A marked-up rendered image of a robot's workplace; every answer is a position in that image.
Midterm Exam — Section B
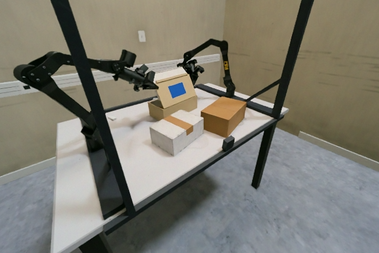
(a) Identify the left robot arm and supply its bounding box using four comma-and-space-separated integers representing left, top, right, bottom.
13, 49, 137, 153

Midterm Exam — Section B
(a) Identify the white cardboard box with tan tape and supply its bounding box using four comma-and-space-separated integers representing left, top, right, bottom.
149, 110, 204, 157

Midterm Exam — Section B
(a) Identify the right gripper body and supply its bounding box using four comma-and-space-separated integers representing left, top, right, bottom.
188, 65, 204, 76

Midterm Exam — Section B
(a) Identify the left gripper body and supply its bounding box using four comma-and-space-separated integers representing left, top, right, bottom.
128, 71, 155, 92

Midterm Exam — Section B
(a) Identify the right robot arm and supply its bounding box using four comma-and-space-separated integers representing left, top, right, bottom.
177, 38, 236, 98

